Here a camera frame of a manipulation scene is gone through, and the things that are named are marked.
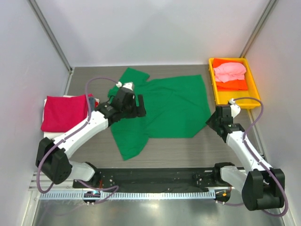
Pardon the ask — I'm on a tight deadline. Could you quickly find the left aluminium corner post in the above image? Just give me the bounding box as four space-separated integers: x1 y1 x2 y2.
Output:
27 0 73 74

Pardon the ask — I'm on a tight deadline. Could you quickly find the orange t-shirt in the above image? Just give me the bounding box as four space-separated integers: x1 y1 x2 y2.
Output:
213 58 248 91

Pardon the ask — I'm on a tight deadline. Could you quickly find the yellow plastic bin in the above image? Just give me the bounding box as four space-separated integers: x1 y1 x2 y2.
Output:
208 58 260 105

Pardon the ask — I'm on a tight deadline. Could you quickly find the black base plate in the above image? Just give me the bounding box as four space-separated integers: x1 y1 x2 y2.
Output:
84 167 230 193

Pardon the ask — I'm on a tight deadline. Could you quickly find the pink crumpled t-shirt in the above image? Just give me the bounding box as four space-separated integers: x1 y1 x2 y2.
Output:
214 62 246 83

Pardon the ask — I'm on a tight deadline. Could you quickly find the aluminium frame rail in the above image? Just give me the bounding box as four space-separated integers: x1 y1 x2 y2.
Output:
29 172 73 190

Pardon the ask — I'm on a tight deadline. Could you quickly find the right aluminium corner post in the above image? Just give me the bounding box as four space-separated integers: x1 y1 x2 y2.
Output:
239 0 279 58

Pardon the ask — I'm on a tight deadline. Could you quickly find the aluminium corner post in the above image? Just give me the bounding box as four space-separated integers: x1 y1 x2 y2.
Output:
27 0 73 74
239 0 279 58

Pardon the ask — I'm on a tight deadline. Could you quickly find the green t-shirt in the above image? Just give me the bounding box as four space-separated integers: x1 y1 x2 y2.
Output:
111 68 211 161

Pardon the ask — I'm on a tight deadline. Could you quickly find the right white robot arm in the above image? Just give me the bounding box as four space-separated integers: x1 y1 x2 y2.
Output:
206 104 288 211

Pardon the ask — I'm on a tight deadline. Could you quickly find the white slotted cable duct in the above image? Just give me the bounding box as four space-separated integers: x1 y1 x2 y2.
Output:
40 190 215 200

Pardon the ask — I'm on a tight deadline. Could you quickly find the red folded t-shirt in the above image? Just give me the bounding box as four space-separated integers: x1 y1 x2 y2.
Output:
41 95 88 132

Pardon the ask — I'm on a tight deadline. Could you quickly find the white folded t-shirt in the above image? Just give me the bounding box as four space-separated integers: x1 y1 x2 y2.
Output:
42 95 73 139

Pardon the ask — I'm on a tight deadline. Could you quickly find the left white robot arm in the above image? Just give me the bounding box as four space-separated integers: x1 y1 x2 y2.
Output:
36 82 146 188

